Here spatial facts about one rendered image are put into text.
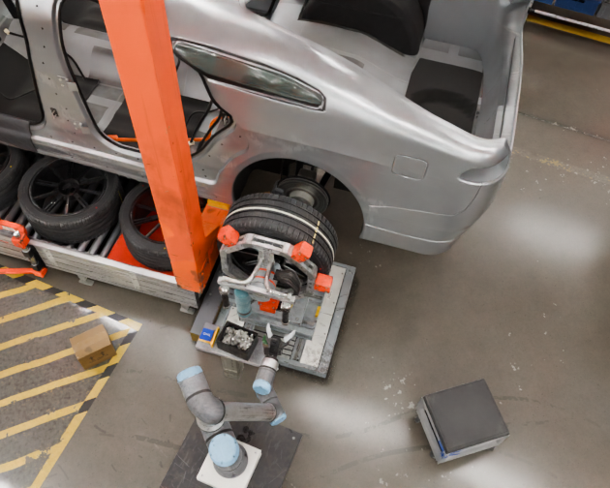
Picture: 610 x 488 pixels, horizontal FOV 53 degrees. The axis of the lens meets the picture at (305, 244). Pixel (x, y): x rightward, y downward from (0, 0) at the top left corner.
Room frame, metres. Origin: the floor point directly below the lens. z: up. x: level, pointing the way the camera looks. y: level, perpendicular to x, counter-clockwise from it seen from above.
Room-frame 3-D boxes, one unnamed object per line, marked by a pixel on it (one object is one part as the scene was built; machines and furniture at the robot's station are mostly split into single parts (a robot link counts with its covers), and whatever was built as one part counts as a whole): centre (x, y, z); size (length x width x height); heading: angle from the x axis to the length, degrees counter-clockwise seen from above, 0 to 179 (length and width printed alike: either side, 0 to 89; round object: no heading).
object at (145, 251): (2.32, 0.90, 0.39); 0.66 x 0.66 x 0.24
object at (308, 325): (1.89, 0.12, 0.13); 0.50 x 0.36 x 0.10; 78
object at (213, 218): (2.14, 0.58, 0.69); 0.52 x 0.17 x 0.35; 168
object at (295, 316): (1.90, 0.16, 0.32); 0.40 x 0.30 x 0.28; 78
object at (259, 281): (1.66, 0.21, 0.85); 0.21 x 0.14 x 0.14; 168
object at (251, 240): (1.73, 0.19, 0.85); 0.54 x 0.07 x 0.54; 78
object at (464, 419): (1.16, -1.00, 0.17); 0.43 x 0.36 x 0.34; 110
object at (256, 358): (1.44, 0.37, 0.44); 0.43 x 0.17 x 0.03; 78
